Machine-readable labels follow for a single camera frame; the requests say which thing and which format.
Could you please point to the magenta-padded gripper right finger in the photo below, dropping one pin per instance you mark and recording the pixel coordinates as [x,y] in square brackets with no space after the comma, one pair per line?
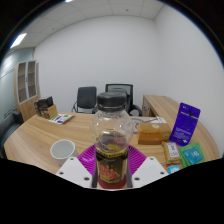
[148,170]

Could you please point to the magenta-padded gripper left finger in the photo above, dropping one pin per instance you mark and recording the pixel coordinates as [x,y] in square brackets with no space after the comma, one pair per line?
[75,171]

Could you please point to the clear black-capped drink bottle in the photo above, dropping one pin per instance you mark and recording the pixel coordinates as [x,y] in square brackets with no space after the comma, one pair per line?
[111,133]

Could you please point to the grey and white mug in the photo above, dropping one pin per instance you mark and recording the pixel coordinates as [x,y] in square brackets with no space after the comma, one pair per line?
[63,150]

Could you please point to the green folded cloth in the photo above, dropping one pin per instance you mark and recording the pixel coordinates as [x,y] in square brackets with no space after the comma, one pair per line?
[181,153]

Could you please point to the orange-brown cardboard box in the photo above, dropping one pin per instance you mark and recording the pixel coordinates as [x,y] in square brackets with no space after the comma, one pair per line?
[154,133]

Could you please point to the teal flat packet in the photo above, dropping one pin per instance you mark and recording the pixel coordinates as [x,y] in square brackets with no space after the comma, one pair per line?
[193,155]

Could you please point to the white and green leaflet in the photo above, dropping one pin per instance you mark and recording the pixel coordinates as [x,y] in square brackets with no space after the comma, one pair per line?
[61,118]

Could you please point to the purple standing packet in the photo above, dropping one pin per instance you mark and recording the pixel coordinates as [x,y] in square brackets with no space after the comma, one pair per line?
[185,125]

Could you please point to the dark boxes in wooden holder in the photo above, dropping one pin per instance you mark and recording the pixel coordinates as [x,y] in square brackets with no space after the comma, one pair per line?
[46,108]

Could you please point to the black office chair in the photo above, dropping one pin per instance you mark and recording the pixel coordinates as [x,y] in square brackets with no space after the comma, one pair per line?
[86,98]

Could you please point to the dark padded chair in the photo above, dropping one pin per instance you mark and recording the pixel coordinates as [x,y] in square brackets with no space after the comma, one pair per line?
[10,130]

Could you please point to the grey mesh office chair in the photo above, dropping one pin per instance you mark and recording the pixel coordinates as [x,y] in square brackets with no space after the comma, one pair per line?
[116,88]

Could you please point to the wooden glass-door shelf cabinet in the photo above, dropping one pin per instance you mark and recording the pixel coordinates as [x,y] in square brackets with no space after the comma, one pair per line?
[26,86]

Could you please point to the ceiling light panel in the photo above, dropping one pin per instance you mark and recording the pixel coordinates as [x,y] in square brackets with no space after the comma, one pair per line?
[18,40]

